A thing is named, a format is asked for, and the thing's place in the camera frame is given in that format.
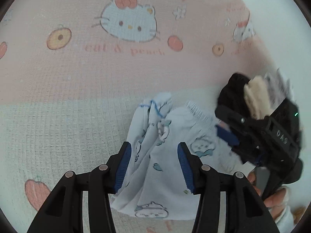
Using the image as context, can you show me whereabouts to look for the person's right hand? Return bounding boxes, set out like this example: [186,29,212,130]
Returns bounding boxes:
[247,168,291,210]

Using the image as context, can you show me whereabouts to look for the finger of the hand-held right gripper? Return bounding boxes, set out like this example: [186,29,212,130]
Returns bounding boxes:
[215,104,267,130]
[216,124,264,166]

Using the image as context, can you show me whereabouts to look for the light blue cartoon pajama pants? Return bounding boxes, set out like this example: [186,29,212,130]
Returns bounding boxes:
[110,92,243,220]

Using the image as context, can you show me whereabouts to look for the folded black garment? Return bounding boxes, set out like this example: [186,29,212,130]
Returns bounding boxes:
[217,72,253,117]

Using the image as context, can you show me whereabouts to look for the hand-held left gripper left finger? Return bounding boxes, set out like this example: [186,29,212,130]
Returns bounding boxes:
[27,141,132,233]

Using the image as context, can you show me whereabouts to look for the pink cream cat printed blanket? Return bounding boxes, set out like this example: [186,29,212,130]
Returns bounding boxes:
[0,0,302,233]

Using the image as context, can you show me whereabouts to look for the folded cream garment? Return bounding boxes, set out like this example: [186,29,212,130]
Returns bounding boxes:
[244,76,273,120]

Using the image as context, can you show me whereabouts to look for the folded pale blue garment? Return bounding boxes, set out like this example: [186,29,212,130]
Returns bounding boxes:
[264,69,295,107]

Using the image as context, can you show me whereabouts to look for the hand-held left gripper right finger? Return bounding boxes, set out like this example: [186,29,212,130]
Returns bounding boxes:
[177,141,281,233]

